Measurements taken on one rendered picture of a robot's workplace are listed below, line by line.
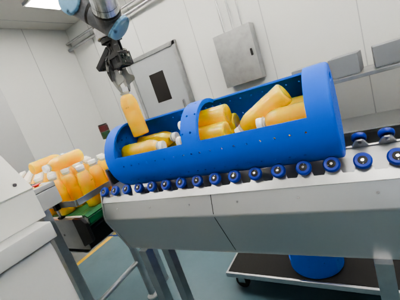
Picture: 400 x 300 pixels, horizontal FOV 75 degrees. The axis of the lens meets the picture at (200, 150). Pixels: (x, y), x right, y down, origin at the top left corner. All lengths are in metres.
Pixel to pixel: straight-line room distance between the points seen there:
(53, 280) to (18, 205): 0.19
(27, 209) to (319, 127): 0.74
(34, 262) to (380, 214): 0.84
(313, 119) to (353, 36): 3.50
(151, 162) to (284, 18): 3.59
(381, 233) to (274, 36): 3.69
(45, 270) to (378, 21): 4.11
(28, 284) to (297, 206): 0.70
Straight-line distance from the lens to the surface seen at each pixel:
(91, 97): 6.69
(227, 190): 0.92
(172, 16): 5.05
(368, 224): 0.88
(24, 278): 0.71
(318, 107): 0.74
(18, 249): 0.68
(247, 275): 1.78
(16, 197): 0.74
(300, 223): 0.90
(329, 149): 0.79
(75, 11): 1.07
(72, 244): 1.51
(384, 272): 1.02
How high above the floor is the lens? 1.27
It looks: 12 degrees down
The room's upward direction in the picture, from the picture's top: 19 degrees counter-clockwise
